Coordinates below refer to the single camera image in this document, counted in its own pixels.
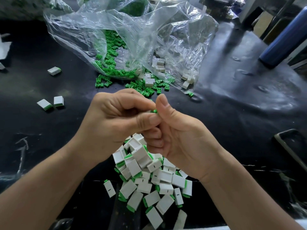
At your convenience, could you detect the person's left hand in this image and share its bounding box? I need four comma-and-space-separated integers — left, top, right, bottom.
74, 88, 162, 163

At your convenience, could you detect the person's right hand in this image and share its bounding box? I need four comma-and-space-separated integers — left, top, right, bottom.
142, 94, 227, 182

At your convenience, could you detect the pile of assembled white-green pieces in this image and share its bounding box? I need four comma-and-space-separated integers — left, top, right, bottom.
113, 133, 193, 230

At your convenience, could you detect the pile of green clips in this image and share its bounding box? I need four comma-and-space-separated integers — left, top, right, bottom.
94, 30, 195, 98

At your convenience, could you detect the heap of white caps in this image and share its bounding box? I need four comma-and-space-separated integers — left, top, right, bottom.
144, 56, 195, 90

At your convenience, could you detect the person's left forearm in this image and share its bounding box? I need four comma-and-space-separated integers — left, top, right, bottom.
0, 140, 99, 230

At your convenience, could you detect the clear plastic bag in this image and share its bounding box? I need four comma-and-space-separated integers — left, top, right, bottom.
43, 0, 219, 87

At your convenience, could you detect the black smartphone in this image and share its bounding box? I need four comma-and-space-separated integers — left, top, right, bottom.
274, 129, 307, 172

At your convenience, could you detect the plastic bag full of green pieces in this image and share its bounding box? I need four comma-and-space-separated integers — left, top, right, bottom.
79, 0, 150, 18

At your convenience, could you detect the white paper sheet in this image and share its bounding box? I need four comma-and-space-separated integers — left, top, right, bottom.
0, 41, 12, 61

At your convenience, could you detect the brown cardboard box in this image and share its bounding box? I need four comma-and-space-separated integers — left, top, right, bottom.
253, 11, 275, 39

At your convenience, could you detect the blue cylinder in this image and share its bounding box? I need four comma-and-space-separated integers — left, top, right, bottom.
259, 6, 307, 68

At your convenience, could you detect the large bag of assembled pieces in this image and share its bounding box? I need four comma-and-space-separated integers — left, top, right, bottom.
0, 0, 74, 21

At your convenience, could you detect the white metal frame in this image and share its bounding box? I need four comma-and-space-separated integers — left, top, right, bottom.
239, 0, 307, 37

